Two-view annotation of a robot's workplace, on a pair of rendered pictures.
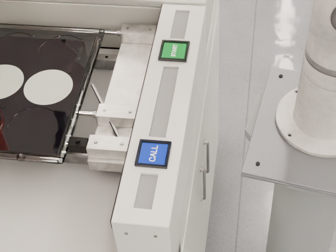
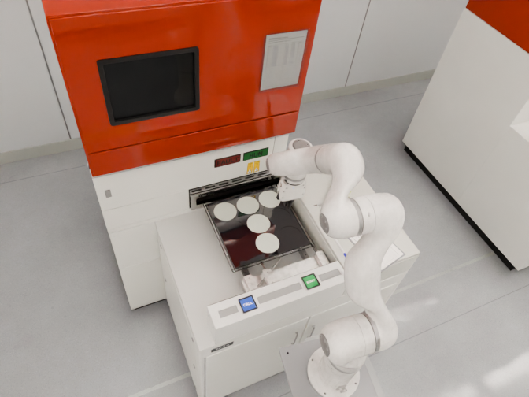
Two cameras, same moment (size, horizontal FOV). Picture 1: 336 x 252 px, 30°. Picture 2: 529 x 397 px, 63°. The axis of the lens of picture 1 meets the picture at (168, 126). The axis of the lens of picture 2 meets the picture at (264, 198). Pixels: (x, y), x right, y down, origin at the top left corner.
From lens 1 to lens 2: 0.80 m
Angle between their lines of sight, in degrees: 30
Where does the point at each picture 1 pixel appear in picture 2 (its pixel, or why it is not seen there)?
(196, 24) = (334, 282)
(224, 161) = not seen: hidden behind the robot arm
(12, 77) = (263, 226)
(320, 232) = not seen: outside the picture
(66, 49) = (292, 236)
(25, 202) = (215, 269)
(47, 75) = (273, 239)
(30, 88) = (262, 237)
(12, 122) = (241, 241)
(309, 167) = (300, 378)
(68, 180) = (234, 279)
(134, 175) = (233, 302)
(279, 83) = not seen: hidden behind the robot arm
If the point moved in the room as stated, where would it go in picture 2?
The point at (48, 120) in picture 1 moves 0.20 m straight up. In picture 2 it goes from (249, 254) to (254, 224)
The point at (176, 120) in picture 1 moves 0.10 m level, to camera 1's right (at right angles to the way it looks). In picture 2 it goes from (271, 303) to (288, 325)
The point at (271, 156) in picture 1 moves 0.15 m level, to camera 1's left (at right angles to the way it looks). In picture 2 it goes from (296, 357) to (271, 324)
